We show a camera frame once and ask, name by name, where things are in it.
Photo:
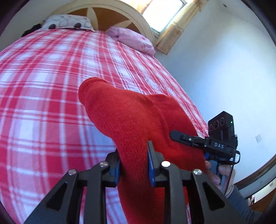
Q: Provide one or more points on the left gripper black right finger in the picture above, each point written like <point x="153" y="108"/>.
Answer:
<point x="190" y="197"/>

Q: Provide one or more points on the black camera box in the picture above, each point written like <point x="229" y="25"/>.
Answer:
<point x="221" y="126"/>

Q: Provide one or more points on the red white plaid bedspread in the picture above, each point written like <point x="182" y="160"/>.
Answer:
<point x="45" y="130"/>

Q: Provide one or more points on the beige window curtain right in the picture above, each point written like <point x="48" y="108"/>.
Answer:
<point x="175" y="28"/>

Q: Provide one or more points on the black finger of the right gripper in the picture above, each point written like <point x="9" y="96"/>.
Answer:
<point x="192" y="141"/>

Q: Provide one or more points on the person's right hand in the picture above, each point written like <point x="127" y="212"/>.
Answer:
<point x="224" y="170"/>

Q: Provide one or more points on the pink pillow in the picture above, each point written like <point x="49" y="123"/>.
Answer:
<point x="132" y="39"/>

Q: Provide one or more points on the cream arched headboard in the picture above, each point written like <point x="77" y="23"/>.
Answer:
<point x="105" y="14"/>

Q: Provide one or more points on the black cloth beside pillow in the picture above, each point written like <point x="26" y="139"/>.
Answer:
<point x="33" y="29"/>

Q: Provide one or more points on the grey sleeve forearm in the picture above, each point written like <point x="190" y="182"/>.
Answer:
<point x="239" y="203"/>

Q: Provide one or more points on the white wall socket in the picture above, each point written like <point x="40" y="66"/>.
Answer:
<point x="258" y="138"/>

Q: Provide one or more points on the red knit sweater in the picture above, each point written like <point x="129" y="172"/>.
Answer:
<point x="131" y="120"/>

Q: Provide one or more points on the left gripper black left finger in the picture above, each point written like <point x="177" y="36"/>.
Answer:
<point x="79" y="195"/>

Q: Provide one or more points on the white patterned pillow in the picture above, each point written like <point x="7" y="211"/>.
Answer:
<point x="67" y="21"/>

